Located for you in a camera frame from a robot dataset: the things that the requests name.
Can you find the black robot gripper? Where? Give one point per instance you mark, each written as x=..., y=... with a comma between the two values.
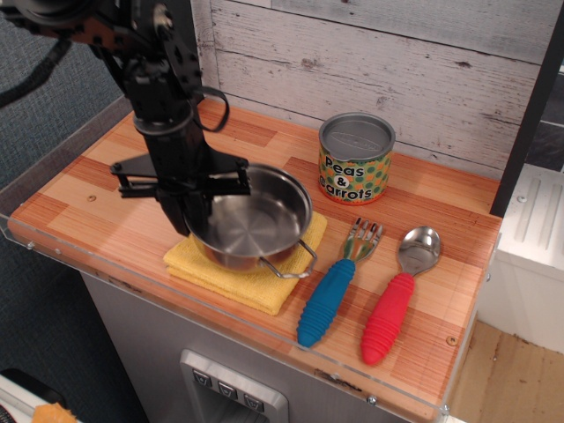
x=179, y=161

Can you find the stainless steel pot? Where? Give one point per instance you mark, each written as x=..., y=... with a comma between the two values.
x=264, y=228

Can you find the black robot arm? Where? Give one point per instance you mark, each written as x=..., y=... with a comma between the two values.
x=161, y=78

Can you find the yellow folded cloth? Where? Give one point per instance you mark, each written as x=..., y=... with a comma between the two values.
x=259, y=289

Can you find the clear acrylic table guard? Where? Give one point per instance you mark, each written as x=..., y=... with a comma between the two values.
x=68, y=207

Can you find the grey toy fridge cabinet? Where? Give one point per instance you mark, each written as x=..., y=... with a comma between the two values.
x=150, y=338

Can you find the peas and carrots can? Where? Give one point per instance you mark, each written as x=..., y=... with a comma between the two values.
x=354, y=158

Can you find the silver dispenser button panel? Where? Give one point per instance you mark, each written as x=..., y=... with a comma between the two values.
x=220, y=394

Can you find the orange yellow object corner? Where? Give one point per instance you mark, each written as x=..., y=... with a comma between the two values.
x=52, y=413

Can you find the white toy sink unit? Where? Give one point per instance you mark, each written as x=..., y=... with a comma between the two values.
x=523, y=291

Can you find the blue handled fork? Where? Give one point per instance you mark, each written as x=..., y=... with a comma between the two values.
x=322, y=306

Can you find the red handled spoon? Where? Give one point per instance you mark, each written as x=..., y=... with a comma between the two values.
x=418, y=252

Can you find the black vertical post right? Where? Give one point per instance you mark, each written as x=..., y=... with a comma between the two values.
x=531, y=118

